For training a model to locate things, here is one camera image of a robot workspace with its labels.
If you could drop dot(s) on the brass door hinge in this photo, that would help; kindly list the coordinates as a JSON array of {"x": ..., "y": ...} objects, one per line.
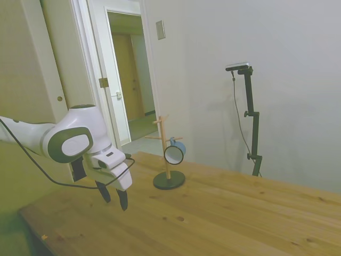
[{"x": 103, "y": 82}]

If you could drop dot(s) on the door frame strike plate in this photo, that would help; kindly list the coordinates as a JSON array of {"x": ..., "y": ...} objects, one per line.
[{"x": 118, "y": 95}]

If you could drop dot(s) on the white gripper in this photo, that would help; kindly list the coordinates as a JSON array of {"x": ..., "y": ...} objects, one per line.
[{"x": 112, "y": 165}]

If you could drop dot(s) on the cream open door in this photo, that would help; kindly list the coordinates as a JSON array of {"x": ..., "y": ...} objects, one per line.
[{"x": 66, "y": 66}]

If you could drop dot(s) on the wooden mug tree black base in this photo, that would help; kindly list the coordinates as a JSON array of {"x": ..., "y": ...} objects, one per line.
[{"x": 167, "y": 170}]

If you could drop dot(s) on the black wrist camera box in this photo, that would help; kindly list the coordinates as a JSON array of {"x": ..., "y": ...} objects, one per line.
[{"x": 78, "y": 170}]

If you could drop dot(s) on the brown wooden hallway door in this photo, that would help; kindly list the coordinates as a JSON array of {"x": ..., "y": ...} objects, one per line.
[{"x": 128, "y": 80}]

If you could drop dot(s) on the blue mug white inside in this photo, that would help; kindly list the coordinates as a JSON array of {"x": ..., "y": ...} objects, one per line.
[{"x": 174, "y": 153}]

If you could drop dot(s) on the black camera stand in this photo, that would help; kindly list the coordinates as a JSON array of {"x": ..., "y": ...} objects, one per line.
[{"x": 253, "y": 122}]

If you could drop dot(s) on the black exterior camera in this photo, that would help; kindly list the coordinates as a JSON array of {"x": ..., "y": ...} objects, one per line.
[{"x": 237, "y": 66}]

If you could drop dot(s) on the grey wall switch plate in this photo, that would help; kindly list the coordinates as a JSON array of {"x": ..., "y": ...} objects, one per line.
[{"x": 160, "y": 30}]

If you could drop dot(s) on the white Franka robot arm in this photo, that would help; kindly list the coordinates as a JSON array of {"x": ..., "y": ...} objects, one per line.
[{"x": 77, "y": 125}]

